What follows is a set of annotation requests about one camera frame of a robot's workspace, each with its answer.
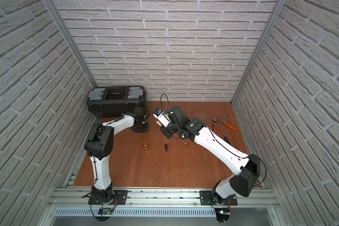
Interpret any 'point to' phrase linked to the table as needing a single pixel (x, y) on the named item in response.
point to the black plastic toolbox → (109, 101)
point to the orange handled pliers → (219, 119)
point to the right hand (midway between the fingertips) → (165, 125)
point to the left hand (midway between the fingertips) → (146, 128)
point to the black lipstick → (166, 147)
